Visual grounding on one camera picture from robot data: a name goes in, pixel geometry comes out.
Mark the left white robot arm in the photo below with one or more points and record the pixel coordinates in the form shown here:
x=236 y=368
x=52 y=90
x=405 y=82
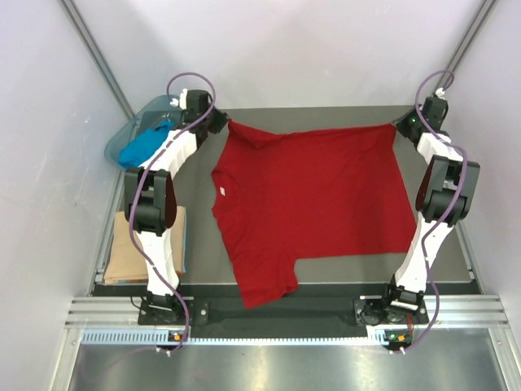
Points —
x=157 y=224

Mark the teal plastic basket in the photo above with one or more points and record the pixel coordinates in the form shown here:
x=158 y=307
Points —
x=150 y=116

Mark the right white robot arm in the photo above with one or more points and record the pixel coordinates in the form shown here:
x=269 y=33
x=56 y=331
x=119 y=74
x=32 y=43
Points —
x=444 y=198

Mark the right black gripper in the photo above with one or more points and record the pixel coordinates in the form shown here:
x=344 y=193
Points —
x=400 y=123

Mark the folded tan t-shirt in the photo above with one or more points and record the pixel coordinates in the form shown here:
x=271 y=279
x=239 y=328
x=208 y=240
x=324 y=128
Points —
x=125 y=264

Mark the red t-shirt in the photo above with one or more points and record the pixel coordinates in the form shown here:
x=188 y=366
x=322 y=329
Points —
x=313 y=194

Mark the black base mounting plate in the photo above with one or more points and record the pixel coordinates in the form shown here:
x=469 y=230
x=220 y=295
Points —
x=313 y=310

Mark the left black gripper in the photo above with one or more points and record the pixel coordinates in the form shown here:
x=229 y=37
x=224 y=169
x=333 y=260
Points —
x=221 y=120

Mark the slotted cable duct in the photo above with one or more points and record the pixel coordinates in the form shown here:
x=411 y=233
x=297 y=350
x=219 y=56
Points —
x=170 y=338

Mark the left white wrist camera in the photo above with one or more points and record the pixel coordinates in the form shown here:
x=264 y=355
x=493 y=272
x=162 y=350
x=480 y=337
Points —
x=180 y=101

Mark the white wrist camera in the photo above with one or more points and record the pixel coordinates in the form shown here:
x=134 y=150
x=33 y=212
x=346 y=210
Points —
x=440 y=93
x=180 y=101

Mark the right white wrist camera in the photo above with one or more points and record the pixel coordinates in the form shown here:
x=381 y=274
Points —
x=440 y=93

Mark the aluminium frame rail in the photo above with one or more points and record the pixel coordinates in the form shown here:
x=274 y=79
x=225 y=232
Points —
x=456 y=311

